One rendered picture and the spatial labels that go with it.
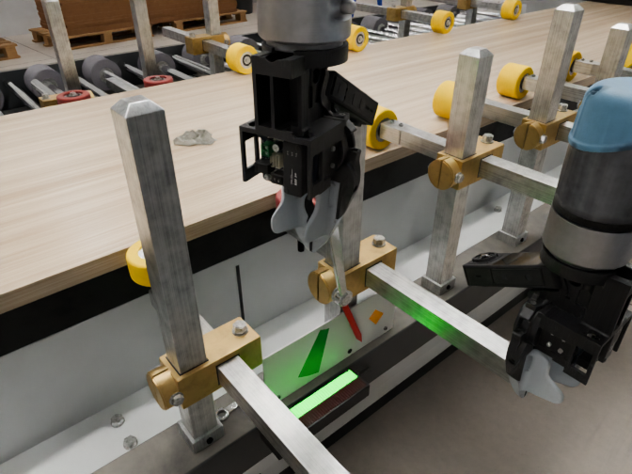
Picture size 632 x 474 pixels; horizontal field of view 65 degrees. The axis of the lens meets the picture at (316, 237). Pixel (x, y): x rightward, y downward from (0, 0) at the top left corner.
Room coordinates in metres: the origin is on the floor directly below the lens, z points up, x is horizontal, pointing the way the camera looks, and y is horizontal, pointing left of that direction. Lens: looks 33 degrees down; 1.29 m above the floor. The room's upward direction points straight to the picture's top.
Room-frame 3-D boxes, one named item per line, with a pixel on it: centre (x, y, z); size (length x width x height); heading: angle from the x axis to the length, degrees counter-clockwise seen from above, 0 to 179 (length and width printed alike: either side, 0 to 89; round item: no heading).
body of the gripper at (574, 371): (0.38, -0.26, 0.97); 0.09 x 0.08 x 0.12; 40
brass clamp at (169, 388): (0.43, 0.14, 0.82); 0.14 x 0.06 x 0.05; 130
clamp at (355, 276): (0.60, -0.05, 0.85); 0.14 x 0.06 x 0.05; 130
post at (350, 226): (0.58, -0.04, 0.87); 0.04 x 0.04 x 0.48; 40
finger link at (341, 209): (0.43, -0.02, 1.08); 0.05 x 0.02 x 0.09; 60
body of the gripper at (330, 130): (0.42, 0.01, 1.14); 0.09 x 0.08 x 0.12; 150
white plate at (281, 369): (0.54, -0.03, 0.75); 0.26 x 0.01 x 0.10; 130
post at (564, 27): (0.90, -0.42, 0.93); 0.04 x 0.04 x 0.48; 40
